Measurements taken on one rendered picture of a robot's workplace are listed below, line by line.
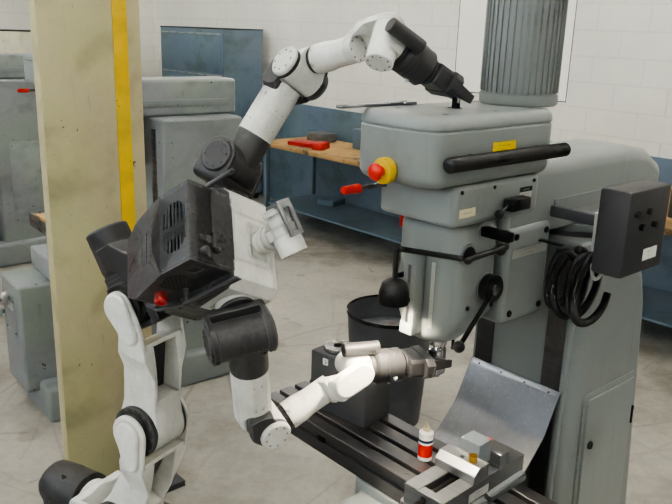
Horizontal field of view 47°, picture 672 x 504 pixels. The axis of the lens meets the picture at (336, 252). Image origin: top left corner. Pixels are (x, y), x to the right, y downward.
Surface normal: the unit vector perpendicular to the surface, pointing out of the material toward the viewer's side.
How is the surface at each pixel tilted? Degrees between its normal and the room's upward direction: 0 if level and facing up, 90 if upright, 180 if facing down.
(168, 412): 81
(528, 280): 90
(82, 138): 90
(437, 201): 90
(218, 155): 61
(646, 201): 90
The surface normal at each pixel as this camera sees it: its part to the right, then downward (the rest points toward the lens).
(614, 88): -0.75, 0.16
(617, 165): 0.66, 0.23
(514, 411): -0.65, -0.30
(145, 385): -0.50, 0.22
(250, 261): 0.75, -0.36
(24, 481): 0.04, -0.96
